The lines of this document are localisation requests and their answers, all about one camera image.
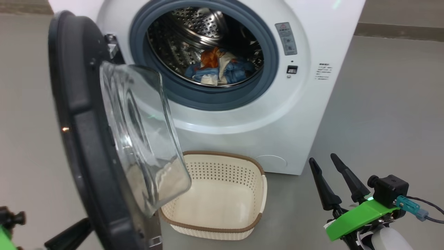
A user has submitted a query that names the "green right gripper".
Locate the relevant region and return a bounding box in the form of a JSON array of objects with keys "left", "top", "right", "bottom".
[{"left": 309, "top": 153, "right": 399, "bottom": 250}]

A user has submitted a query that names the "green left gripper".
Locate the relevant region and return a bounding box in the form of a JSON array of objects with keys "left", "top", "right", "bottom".
[{"left": 0, "top": 218, "right": 93, "bottom": 250}]

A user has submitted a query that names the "black round washer door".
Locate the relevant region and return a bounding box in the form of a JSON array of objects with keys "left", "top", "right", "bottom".
[{"left": 48, "top": 10, "right": 192, "bottom": 250}]

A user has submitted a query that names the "white front-load washing machine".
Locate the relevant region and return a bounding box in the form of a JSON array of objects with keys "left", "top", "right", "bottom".
[{"left": 48, "top": 0, "right": 367, "bottom": 176}]

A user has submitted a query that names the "round white filter cover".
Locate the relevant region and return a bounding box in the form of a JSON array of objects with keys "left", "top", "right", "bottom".
[{"left": 255, "top": 155, "right": 288, "bottom": 169}]

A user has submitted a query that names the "small text sticker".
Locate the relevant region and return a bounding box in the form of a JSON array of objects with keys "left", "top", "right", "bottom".
[{"left": 315, "top": 62, "right": 333, "bottom": 81}]

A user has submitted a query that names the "cream perforated laundry basket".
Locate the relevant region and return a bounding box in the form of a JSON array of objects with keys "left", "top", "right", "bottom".
[{"left": 159, "top": 150, "right": 267, "bottom": 241}]

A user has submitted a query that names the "grey warning sticker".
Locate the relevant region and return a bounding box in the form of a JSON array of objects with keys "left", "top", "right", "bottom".
[{"left": 275, "top": 22, "right": 298, "bottom": 56}]

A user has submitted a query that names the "black cable teal connector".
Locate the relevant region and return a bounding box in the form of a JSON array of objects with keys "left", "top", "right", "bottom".
[{"left": 395, "top": 195, "right": 444, "bottom": 224}]

